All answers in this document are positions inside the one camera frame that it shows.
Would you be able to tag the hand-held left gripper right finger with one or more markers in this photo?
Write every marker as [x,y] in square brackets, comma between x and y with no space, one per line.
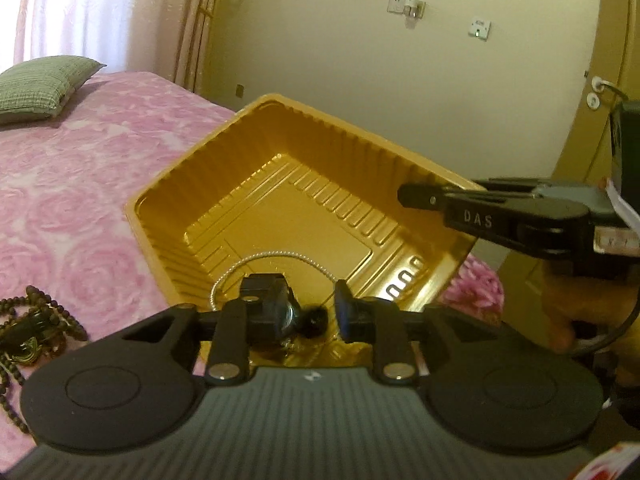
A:
[350,317]

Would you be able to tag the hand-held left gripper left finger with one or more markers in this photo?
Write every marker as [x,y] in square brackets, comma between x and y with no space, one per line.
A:
[270,310]

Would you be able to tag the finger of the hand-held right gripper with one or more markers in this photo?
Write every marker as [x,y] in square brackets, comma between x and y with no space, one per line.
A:
[505,184]
[465,217]

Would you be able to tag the gold plastic tray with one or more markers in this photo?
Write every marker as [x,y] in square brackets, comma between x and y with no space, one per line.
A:
[280,200]

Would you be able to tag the person's right hand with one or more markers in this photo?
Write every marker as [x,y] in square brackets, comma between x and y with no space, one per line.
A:
[560,310]

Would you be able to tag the yellow wooden door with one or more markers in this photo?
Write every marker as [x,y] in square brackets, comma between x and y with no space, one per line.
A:
[607,35]

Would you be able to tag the pink floral bed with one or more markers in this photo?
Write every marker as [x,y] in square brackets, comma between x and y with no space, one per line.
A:
[75,185]

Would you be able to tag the dark green pendant ornament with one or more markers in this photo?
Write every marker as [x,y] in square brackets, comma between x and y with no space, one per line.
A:
[25,345]

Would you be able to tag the red white fabric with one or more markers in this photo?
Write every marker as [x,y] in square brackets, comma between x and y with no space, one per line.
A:
[607,465]

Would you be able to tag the beige drape curtain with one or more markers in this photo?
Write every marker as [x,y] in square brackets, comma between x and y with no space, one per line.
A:
[170,25]

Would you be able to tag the green checked pillow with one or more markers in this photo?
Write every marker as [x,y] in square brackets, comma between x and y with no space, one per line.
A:
[45,85]

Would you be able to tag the sheer pink curtain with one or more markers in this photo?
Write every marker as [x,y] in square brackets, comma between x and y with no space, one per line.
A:
[75,5]

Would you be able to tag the white wall switch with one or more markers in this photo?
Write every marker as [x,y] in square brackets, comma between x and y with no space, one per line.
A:
[480,29]

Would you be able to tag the wall outlet with plug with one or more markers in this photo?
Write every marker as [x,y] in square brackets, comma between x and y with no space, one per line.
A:
[407,7]

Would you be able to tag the small dark wall outlet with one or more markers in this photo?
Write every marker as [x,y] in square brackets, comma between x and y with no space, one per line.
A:
[240,91]

